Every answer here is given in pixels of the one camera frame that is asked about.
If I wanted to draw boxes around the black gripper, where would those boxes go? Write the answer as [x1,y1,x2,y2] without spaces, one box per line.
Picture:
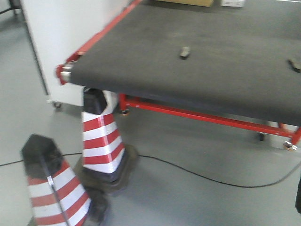
[295,178,301,214]

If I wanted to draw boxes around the grey brake pad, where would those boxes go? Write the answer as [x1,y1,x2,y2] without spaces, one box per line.
[179,46,190,58]
[287,58,301,73]

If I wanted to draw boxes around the black conveyor belt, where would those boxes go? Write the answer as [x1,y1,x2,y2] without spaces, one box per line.
[69,0,301,127]

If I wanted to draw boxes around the long white box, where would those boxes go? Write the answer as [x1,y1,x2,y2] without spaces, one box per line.
[221,0,245,7]

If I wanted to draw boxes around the cardboard box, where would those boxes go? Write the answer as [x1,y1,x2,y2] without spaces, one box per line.
[159,0,214,7]

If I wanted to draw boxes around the red white traffic cone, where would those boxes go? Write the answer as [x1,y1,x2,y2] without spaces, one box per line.
[20,134,110,226]

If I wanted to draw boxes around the white mobile machine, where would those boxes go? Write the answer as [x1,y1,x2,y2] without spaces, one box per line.
[20,0,131,108]

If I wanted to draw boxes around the black floor cable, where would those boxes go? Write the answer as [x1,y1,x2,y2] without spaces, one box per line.
[0,152,301,188]

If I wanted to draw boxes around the red metal cart frame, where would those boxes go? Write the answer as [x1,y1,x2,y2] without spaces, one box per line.
[55,0,301,151]

